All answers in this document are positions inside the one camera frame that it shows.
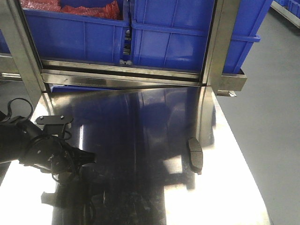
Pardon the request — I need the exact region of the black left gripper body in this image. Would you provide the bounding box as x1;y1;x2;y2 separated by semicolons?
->
28;115;96;174

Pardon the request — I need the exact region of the grey brake pad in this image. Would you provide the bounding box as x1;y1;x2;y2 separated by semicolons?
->
188;137;203;175

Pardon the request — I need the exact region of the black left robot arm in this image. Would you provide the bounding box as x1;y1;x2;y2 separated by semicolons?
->
0;115;96;175

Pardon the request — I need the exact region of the blue plastic crate left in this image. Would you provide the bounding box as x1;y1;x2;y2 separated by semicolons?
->
23;0;129;63

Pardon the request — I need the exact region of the blue plastic crate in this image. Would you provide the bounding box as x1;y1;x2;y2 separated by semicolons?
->
23;0;129;63
129;0;271;74

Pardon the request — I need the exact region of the red plastic bag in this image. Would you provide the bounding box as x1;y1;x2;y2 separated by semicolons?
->
20;0;123;20

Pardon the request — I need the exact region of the blue plastic crate right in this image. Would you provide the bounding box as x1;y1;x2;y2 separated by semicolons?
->
129;0;271;74

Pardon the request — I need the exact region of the stainless steel shelf frame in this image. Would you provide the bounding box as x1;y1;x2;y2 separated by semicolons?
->
0;0;246;100

